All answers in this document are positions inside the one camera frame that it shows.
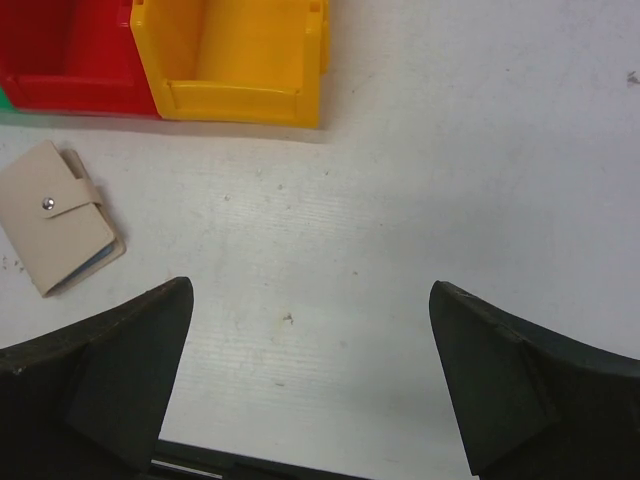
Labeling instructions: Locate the green plastic bin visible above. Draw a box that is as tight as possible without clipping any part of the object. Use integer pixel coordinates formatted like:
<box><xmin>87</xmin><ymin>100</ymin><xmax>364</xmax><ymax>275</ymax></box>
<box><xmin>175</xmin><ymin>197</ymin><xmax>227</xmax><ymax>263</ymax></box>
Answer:
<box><xmin>0</xmin><ymin>88</ymin><xmax>14</xmax><ymax>111</ymax></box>

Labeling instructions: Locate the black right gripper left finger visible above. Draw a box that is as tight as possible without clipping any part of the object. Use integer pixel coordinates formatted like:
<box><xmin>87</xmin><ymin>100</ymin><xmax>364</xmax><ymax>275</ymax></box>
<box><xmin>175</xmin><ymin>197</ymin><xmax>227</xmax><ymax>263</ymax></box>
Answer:
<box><xmin>1</xmin><ymin>277</ymin><xmax>193</xmax><ymax>479</ymax></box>

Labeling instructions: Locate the yellow plastic bin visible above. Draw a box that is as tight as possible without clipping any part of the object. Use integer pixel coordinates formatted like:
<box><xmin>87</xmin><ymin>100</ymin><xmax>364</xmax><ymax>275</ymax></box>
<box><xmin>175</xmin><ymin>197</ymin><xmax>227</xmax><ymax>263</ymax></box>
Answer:
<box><xmin>130</xmin><ymin>0</ymin><xmax>330</xmax><ymax>128</ymax></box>

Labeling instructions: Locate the beige leather card holder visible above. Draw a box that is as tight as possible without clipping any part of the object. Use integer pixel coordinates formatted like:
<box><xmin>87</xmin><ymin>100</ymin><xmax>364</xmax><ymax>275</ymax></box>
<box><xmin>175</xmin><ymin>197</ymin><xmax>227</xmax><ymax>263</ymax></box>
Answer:
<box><xmin>1</xmin><ymin>140</ymin><xmax>126</xmax><ymax>298</ymax></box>

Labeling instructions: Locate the red plastic bin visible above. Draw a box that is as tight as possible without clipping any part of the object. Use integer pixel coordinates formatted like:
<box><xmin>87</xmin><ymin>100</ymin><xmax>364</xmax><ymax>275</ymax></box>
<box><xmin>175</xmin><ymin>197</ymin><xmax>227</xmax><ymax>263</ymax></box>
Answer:
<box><xmin>1</xmin><ymin>1</ymin><xmax>158</xmax><ymax>118</ymax></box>

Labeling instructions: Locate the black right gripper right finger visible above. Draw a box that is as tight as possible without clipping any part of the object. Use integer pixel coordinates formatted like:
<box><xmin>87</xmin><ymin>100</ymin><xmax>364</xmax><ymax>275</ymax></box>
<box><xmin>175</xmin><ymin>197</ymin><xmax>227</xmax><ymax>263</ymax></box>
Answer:
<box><xmin>429</xmin><ymin>281</ymin><xmax>639</xmax><ymax>479</ymax></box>

